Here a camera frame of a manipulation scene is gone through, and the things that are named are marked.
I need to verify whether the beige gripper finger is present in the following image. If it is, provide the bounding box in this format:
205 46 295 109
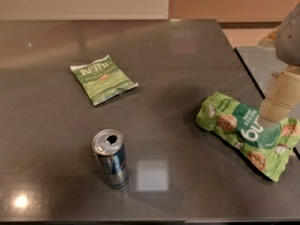
260 66 300 123

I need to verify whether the green rice chip bag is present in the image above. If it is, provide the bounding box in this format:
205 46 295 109
196 92 300 182

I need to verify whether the green Kettle chip bag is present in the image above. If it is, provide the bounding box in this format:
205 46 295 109
70 55 138 106

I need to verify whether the blue silver energy drink can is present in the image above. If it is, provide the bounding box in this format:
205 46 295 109
91 129 128 188

